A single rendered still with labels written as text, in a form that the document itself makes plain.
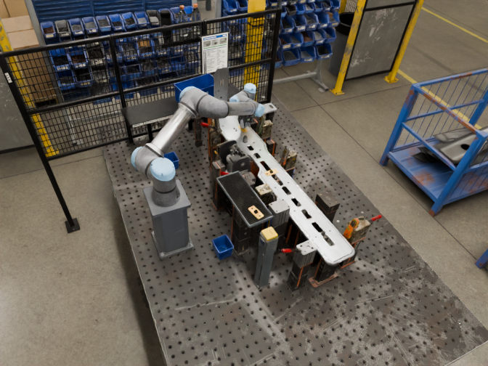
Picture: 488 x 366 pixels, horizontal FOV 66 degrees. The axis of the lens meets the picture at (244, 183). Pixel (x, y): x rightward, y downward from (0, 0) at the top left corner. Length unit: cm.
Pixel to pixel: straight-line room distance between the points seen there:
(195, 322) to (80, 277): 135
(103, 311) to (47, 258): 69
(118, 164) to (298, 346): 175
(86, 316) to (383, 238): 210
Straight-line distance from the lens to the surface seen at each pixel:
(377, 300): 232
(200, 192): 262
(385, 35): 531
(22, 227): 369
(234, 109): 209
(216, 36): 289
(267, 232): 183
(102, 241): 336
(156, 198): 200
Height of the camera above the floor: 261
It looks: 45 degrees down
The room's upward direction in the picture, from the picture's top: 5 degrees clockwise
